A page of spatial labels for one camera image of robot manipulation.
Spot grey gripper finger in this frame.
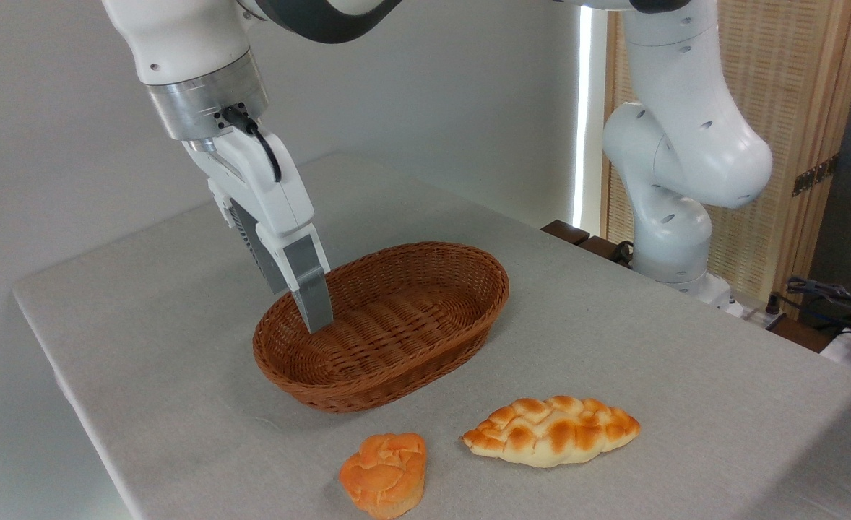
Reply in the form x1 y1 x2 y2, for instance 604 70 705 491
256 223 334 335
226 198 289 296

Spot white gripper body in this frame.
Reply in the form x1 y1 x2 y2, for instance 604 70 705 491
183 126 318 245

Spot small round orange bread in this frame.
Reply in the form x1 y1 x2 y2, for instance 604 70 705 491
339 432 428 520

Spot brown woven wicker basket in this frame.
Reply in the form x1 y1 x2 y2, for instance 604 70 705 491
252 241 511 414

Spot long braided golden bread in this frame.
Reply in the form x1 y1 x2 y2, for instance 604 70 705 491
462 395 642 469

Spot grey tablecloth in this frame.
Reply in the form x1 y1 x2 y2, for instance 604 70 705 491
12 152 851 520

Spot white power strip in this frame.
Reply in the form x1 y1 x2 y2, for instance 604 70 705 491
738 306 785 330

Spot brass screen hinge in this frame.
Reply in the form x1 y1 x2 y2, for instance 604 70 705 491
792 153 839 197

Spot bamboo folding screen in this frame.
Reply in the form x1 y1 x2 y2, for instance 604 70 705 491
599 0 851 320

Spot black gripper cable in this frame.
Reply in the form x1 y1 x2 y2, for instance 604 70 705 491
222 105 283 183

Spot tangled dark cables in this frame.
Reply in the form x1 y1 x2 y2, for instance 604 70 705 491
785 276 851 340

